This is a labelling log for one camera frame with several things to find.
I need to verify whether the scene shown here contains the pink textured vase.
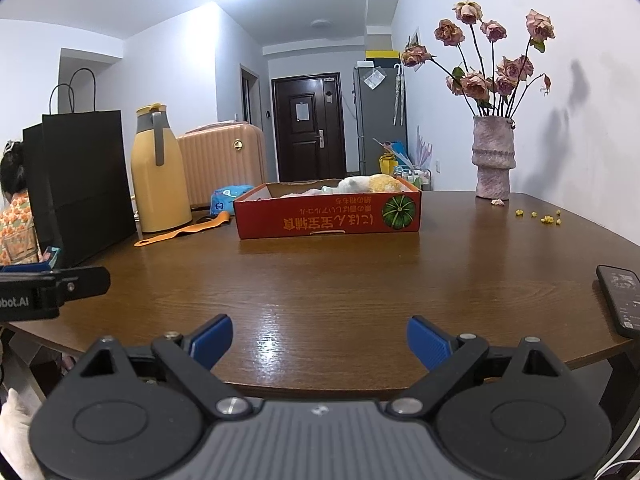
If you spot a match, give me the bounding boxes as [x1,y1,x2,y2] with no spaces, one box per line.
[471,115,516,200]

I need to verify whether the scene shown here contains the scattered yellow flower bits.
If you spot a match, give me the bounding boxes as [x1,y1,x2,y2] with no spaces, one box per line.
[515,207,563,226]

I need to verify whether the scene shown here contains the yellow and white plush toy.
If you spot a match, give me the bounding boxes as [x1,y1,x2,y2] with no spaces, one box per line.
[337,174,403,194]

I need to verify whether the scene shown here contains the dried pink rose bouquet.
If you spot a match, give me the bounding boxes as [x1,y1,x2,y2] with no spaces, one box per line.
[400,0,556,118]

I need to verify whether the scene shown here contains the side doorway frame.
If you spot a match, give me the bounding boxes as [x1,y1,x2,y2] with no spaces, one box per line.
[240,64,262,128]

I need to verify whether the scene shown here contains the blue wet wipes pack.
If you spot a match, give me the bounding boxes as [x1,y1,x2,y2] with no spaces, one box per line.
[210,185,253,212]

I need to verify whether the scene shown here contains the dark brown door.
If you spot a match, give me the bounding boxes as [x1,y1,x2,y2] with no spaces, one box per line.
[271,75,347,181]

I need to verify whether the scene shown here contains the white cable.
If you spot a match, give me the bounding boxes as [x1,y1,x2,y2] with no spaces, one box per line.
[595,430,640,480]

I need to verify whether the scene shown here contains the black paper bag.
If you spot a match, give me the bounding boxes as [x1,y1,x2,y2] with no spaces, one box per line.
[22,67,138,268]

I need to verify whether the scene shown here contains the yellow thermos jug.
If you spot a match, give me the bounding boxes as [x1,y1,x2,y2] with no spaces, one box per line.
[131,103,193,233]

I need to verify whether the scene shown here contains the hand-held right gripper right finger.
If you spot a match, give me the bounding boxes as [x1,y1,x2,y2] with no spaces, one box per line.
[389,315,564,419]

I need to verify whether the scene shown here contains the purple flower wrap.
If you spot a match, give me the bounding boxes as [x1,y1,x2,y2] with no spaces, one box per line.
[414,127,434,166]

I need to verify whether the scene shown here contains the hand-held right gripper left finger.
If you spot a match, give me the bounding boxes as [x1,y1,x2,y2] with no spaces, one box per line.
[76,314,250,419]

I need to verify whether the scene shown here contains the white fuzzy cloth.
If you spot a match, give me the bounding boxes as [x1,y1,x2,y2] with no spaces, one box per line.
[0,390,43,480]

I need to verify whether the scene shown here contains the black smartphone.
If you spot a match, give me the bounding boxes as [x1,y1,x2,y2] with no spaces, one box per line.
[596,264,640,339]

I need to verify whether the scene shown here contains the small rack with bottles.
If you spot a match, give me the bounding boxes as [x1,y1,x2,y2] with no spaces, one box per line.
[397,167,426,191]

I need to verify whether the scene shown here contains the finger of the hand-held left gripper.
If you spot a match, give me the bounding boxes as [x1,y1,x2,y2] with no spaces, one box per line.
[0,262,54,274]
[0,265,111,306]

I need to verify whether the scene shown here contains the grey refrigerator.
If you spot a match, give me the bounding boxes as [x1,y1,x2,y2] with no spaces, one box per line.
[352,62,407,177]

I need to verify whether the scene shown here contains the pink ribbed suitcase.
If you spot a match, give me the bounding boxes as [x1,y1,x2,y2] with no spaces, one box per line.
[177,121,267,206]

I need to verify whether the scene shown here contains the red cardboard box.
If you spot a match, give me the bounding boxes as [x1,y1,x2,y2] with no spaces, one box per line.
[234,177,422,240]

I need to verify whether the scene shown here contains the orange strap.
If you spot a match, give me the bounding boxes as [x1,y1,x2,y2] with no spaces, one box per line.
[134,211,233,247]

